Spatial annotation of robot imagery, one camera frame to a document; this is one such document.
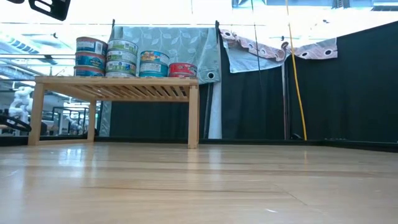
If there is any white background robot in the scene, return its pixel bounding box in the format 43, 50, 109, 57
8, 86, 34, 125

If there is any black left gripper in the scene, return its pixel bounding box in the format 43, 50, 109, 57
27, 0, 72, 22

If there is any black hose loop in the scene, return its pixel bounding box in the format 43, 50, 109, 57
0, 114, 32, 134

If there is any teal label tuna can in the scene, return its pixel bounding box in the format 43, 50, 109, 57
139, 62, 169, 75
139, 50, 170, 65

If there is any pink eyelet curtain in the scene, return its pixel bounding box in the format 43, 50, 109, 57
219, 28, 339, 74

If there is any yellow cable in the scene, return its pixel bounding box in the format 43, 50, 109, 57
285, 0, 308, 141

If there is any blue label gold-rim can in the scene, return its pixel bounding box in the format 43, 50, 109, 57
76, 36, 109, 56
73, 65, 108, 77
75, 51, 109, 70

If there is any black metal cart frame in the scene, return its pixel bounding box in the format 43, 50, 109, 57
51, 106, 91, 136

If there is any wooden slatted shelf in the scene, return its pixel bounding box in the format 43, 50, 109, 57
27, 76, 200, 149

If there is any green label tuna can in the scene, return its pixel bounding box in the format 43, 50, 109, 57
105, 61, 138, 75
104, 72, 137, 78
107, 39, 139, 54
106, 49, 139, 65

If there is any white curtain strip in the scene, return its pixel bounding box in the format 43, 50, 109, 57
207, 81, 223, 139

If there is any black table frame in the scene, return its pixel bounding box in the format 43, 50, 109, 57
0, 134, 398, 153

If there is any black backdrop curtain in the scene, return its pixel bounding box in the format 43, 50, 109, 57
109, 83, 212, 139
285, 21, 398, 144
221, 60, 285, 141

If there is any thin black hanging cable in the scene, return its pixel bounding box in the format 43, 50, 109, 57
250, 0, 262, 94

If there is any metal stand pole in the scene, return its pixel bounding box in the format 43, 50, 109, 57
281, 63, 292, 141

